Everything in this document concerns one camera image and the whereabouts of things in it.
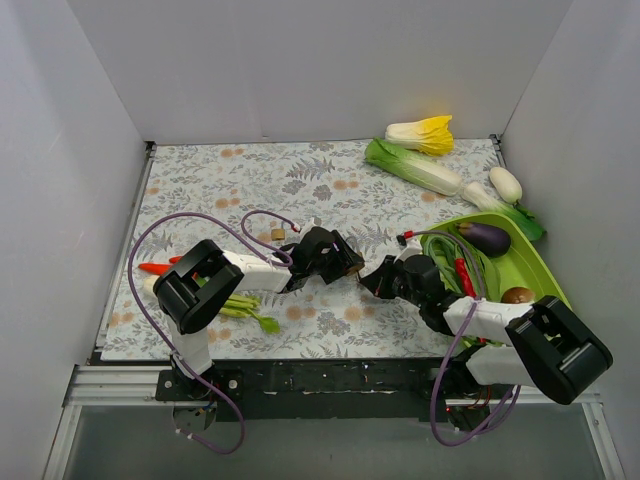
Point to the small brass padlock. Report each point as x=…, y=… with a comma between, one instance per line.
x=280, y=233

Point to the yellow white napa cabbage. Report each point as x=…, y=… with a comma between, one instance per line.
x=430, y=136

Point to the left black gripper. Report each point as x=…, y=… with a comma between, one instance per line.
x=343, y=255

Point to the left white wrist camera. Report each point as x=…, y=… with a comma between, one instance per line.
x=303, y=229

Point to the purple eggplant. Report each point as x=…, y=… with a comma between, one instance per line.
x=492, y=241

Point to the brown mushroom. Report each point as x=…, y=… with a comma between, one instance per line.
x=518, y=295

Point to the green long beans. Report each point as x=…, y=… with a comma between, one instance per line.
x=441, y=250

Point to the green plastic basket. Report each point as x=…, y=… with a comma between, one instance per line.
x=521, y=266

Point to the large brass padlock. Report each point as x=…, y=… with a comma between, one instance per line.
x=355, y=269

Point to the white radish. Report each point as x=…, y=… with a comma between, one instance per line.
x=506, y=184

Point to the black aluminium base frame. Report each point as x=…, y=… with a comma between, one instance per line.
x=313, y=389

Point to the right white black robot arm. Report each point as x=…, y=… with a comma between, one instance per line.
x=541, y=344

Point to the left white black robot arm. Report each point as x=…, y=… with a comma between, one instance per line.
x=193, y=291

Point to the green celery stalks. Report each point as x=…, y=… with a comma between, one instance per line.
x=241, y=306

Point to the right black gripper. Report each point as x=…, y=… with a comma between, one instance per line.
x=384, y=279

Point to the floral table mat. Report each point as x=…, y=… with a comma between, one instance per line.
x=213, y=192

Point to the green white napa cabbage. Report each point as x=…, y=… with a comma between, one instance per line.
x=414, y=167

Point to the white green vegetable stalk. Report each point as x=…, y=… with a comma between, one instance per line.
x=149, y=283

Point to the red chili pepper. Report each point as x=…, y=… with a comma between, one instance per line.
x=464, y=277

